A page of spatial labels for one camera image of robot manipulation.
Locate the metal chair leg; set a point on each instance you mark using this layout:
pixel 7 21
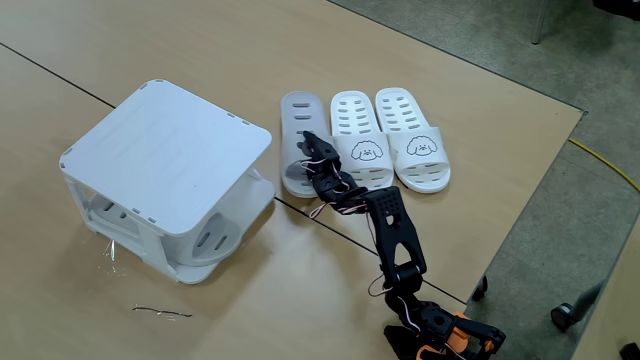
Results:
pixel 539 22

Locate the black floor object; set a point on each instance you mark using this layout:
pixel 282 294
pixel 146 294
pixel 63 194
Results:
pixel 631 352

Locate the black chair part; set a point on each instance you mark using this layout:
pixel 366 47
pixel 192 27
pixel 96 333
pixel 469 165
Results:
pixel 617 7

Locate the white two-shelf shoe rack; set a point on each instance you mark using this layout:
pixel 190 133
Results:
pixel 165 155

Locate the white dog slipper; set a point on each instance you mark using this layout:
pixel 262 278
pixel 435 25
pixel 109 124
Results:
pixel 422 160
pixel 362 167

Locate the chair leg with caster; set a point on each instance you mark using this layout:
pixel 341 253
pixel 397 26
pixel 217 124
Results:
pixel 562 317

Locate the black table caster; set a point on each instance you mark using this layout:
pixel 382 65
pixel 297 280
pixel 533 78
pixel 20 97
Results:
pixel 480 289

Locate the grey bear slipper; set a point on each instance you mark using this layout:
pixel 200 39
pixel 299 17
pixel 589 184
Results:
pixel 295 127
pixel 215 241

